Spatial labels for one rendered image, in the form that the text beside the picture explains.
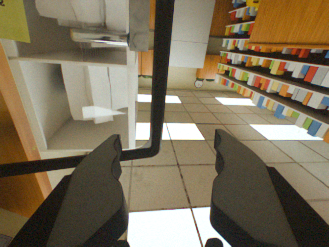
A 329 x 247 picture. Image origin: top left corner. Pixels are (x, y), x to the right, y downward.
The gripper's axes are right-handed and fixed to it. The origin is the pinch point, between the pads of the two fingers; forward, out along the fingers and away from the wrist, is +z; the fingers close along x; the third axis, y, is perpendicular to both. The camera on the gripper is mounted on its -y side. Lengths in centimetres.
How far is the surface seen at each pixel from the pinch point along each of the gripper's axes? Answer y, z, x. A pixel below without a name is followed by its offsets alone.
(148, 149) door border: 10.4, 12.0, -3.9
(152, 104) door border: 2.0, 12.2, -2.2
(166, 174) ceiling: 140, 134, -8
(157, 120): 4.8, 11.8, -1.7
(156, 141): 8.7, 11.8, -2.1
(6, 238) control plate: 17.7, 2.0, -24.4
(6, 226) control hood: 17.0, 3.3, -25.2
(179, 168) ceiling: 141, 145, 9
